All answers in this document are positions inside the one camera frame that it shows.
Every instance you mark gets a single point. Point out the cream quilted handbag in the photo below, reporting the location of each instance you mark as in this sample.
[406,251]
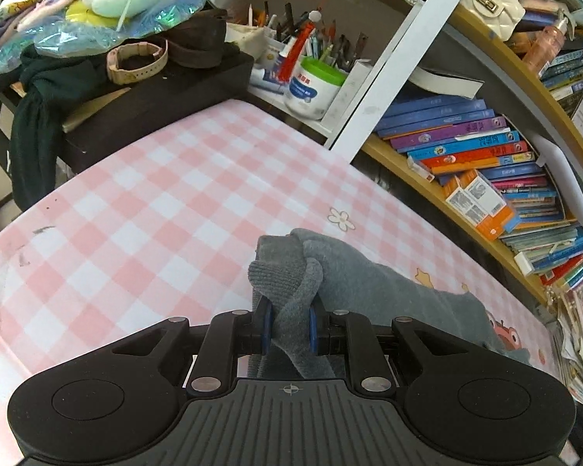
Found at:
[500,16]

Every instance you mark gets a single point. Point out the black side table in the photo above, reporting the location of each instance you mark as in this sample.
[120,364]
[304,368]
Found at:
[152,104]

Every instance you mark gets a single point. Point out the iridescent plastic bag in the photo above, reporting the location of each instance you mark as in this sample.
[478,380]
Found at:
[58,37]

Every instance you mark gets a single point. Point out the orange white box upper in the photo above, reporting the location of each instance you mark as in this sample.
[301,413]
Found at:
[481,204]

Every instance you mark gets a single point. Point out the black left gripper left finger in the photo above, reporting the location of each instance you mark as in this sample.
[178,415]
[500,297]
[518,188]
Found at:
[218,346]

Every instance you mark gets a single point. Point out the row of colourful books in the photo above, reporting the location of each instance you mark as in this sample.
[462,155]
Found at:
[442,136]

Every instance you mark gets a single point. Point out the rolled white paper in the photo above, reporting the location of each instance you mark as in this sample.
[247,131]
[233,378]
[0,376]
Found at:
[549,155]

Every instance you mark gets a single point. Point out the pink checkered table mat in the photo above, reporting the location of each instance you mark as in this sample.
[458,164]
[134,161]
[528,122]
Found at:
[168,226]

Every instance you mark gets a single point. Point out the wooden white bookshelf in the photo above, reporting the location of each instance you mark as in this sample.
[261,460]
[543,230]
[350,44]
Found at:
[391,48]

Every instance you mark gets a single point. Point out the grey sweatpants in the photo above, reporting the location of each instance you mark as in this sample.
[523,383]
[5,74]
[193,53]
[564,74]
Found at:
[292,270]

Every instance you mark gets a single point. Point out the pink wrist watch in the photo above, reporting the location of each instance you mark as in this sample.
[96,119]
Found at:
[136,62]

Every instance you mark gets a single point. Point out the white jar green lid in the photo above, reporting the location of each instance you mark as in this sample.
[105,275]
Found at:
[312,88]

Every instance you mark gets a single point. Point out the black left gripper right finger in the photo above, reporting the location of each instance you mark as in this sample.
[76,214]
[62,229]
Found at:
[351,337]

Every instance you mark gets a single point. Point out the rose gold spray bottle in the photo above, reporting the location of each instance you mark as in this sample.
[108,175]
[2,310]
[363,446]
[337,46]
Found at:
[548,44]

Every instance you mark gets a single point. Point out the dark green cloth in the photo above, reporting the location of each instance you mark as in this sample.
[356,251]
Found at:
[53,88]

